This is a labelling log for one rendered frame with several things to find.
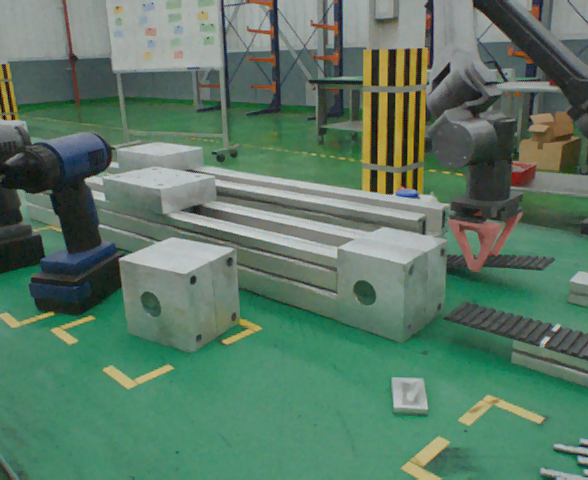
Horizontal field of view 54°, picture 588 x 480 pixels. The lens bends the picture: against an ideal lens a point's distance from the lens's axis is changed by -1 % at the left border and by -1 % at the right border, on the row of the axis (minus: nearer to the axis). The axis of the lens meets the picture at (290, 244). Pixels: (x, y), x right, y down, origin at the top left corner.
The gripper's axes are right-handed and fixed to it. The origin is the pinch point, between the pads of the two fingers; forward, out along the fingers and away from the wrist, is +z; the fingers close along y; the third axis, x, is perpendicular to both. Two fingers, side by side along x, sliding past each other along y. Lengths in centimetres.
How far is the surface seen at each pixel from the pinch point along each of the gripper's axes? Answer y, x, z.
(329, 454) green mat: 43.9, 6.2, 2.8
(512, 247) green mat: -15.0, -1.2, 2.5
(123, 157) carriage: 6, -78, -9
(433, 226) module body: -2.2, -8.9, -2.8
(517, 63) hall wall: -774, -282, -12
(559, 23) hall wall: -769, -229, -62
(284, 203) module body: 5.1, -32.6, -4.7
